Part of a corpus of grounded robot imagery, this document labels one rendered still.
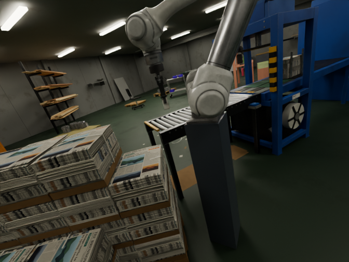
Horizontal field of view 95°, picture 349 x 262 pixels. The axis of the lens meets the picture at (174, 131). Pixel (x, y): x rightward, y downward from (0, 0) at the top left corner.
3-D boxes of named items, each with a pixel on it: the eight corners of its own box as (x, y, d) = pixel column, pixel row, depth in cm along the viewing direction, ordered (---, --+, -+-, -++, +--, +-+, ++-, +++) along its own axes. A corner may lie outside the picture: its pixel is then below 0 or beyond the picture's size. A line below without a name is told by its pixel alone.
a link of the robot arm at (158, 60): (142, 53, 75) (146, 67, 77) (161, 49, 75) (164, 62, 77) (144, 55, 84) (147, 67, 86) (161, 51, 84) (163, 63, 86)
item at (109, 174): (107, 186, 82) (104, 180, 81) (53, 200, 82) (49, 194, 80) (115, 169, 97) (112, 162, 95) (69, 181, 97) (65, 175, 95)
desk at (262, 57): (269, 63, 1155) (269, 51, 1125) (269, 66, 1032) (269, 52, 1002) (257, 66, 1196) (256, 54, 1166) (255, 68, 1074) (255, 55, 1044)
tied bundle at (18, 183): (52, 202, 82) (27, 165, 74) (-4, 216, 82) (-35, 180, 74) (84, 162, 117) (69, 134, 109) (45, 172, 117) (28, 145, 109)
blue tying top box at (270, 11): (268, 18, 167) (267, -5, 160) (226, 35, 219) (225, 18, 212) (294, 14, 183) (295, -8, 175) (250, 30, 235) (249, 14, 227)
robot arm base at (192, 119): (226, 109, 100) (225, 100, 98) (217, 123, 83) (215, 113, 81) (198, 112, 109) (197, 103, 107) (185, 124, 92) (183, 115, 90)
